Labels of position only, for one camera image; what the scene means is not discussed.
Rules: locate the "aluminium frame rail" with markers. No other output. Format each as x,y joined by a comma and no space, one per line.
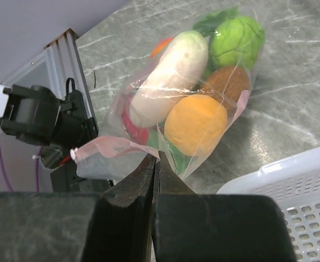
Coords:
58,67

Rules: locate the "brown fake kiwi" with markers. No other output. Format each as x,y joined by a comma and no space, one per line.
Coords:
225,85

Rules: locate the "green fake apple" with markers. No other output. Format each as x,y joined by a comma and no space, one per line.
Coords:
237,41

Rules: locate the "clear zip top bag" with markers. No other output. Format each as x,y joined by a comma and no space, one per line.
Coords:
113,155

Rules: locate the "white perforated tray basket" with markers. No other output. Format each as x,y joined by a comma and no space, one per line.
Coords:
294,183

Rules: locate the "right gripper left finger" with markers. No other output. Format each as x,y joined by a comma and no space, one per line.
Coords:
109,226

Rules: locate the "red orange fake fruit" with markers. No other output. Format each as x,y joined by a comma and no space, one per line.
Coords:
160,46

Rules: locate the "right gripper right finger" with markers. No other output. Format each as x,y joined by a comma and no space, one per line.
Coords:
215,227

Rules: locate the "white fake radish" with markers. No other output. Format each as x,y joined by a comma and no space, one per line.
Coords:
175,75

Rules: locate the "red fake dragon fruit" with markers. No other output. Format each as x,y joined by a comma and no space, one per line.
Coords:
137,134

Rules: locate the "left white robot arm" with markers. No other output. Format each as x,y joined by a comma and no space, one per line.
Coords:
36,116

